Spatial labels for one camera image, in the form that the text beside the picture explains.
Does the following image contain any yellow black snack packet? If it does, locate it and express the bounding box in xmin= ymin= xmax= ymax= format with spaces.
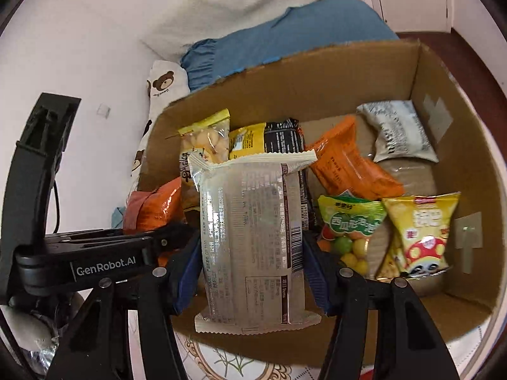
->
xmin=228 ymin=118 xmax=318 ymax=232

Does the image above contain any long white silver snack packet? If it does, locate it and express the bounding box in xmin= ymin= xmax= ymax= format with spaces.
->
xmin=187 ymin=149 xmax=321 ymax=335

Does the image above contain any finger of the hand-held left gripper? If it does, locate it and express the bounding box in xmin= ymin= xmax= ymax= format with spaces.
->
xmin=43 ymin=222 xmax=197 ymax=264

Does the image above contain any small silver snack packet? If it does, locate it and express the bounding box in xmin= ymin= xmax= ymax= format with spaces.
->
xmin=356 ymin=100 xmax=440 ymax=163

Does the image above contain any blue bed sheet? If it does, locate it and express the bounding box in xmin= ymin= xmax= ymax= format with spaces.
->
xmin=111 ymin=0 xmax=401 ymax=228

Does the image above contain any clear yellow snack packet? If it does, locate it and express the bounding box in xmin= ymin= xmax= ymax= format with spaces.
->
xmin=177 ymin=108 xmax=231 ymax=212

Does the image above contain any printed diamond pattern blanket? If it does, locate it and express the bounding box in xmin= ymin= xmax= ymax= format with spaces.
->
xmin=174 ymin=325 xmax=492 ymax=380

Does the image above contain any black cable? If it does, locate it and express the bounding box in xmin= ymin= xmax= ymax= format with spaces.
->
xmin=51 ymin=180 xmax=62 ymax=234

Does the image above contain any large orange snack packet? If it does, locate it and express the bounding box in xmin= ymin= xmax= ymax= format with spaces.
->
xmin=303 ymin=115 xmax=405 ymax=202

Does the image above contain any bear print pillow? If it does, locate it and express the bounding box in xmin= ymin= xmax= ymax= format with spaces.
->
xmin=127 ymin=60 xmax=191 ymax=206

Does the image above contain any cream pillow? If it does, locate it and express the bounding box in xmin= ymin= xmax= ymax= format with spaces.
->
xmin=140 ymin=0 xmax=359 ymax=62

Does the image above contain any printed cardboard box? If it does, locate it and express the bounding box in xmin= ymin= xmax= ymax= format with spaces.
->
xmin=137 ymin=40 xmax=502 ymax=369

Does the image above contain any small puffy orange snack packet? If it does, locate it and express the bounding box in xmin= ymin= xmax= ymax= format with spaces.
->
xmin=123 ymin=177 xmax=187 ymax=242

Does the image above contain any green candy packet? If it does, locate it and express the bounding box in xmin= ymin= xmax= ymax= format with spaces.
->
xmin=317 ymin=191 xmax=388 ymax=276

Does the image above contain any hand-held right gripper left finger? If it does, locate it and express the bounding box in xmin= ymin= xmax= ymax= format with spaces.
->
xmin=45 ymin=235 xmax=203 ymax=380

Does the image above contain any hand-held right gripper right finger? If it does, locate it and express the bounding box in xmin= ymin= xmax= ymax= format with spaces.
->
xmin=303 ymin=233 xmax=462 ymax=380

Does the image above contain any yellow panda snack packet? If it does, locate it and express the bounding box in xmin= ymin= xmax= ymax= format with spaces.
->
xmin=374 ymin=192 xmax=462 ymax=282

